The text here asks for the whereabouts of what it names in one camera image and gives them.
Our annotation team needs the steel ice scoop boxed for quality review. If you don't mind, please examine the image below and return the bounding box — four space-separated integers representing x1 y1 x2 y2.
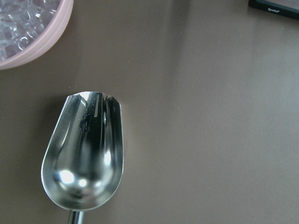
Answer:
41 91 124 224

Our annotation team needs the pink bowl of ice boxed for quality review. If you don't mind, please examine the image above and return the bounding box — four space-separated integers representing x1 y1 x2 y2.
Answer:
0 0 74 70

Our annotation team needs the black frame box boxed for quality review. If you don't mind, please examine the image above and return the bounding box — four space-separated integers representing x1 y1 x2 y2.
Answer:
248 0 299 20

